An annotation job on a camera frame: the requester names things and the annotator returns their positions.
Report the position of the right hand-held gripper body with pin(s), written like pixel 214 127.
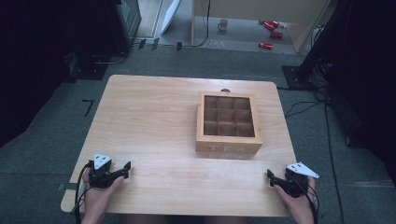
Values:
pixel 294 185

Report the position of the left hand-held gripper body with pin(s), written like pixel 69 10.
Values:
pixel 100 177

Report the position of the person's left hand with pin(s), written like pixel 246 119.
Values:
pixel 98 199

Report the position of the person's right hand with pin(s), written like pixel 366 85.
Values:
pixel 299 207

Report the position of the grey tape piece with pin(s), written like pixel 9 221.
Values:
pixel 65 187

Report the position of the wooden tea box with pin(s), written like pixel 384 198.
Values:
pixel 229 146

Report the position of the dark round knob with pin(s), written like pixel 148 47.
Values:
pixel 225 90

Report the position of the black stand base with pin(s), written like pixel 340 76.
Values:
pixel 87 70
pixel 299 77

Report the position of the black tape strip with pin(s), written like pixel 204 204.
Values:
pixel 155 44
pixel 142 44
pixel 179 46

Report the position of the red can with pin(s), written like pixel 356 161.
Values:
pixel 276 34
pixel 265 45
pixel 269 25
pixel 275 23

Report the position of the black cabinet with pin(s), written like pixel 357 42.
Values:
pixel 124 21

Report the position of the white board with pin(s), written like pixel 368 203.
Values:
pixel 170 15

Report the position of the grey mug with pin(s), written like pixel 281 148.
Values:
pixel 223 25

